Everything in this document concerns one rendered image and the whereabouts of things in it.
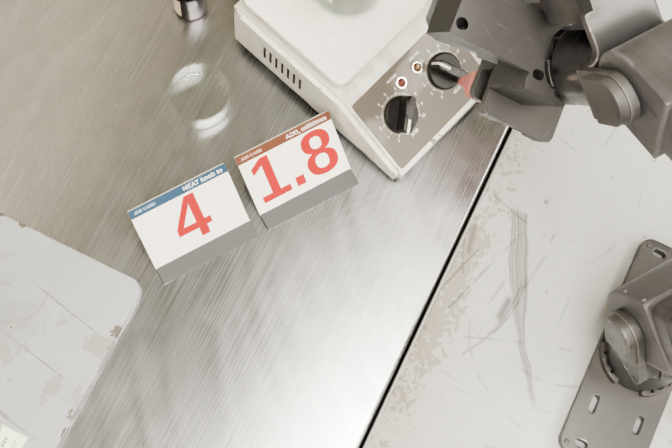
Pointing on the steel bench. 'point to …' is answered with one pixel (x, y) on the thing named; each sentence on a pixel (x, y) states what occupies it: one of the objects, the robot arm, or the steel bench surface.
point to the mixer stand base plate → (52, 331)
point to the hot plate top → (396, 7)
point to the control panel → (429, 118)
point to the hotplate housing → (303, 80)
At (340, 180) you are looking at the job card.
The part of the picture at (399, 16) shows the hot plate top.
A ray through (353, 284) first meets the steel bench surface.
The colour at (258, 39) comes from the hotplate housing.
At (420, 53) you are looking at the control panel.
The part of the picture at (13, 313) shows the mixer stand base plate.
